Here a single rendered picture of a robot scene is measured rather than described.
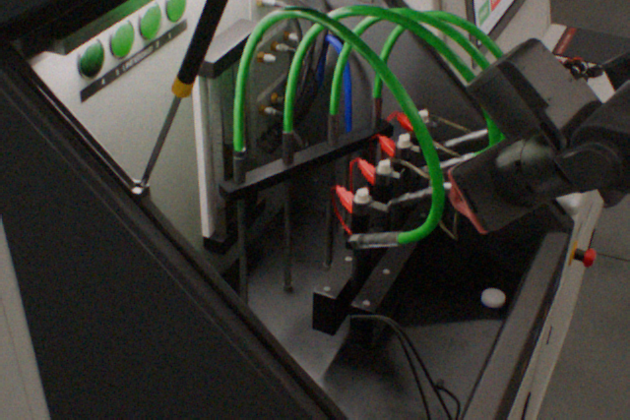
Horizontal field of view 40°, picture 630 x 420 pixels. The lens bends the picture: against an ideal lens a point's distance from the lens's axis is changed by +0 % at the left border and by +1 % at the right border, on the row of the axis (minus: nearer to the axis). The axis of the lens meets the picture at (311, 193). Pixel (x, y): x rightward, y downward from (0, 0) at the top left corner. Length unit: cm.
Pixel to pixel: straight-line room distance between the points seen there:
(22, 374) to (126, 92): 42
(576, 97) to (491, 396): 62
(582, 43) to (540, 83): 140
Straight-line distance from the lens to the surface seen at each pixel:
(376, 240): 109
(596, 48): 207
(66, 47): 98
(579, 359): 267
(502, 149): 80
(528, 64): 69
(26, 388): 131
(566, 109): 69
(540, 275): 143
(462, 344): 146
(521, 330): 133
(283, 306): 149
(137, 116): 118
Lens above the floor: 187
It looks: 37 degrees down
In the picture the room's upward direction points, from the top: 1 degrees clockwise
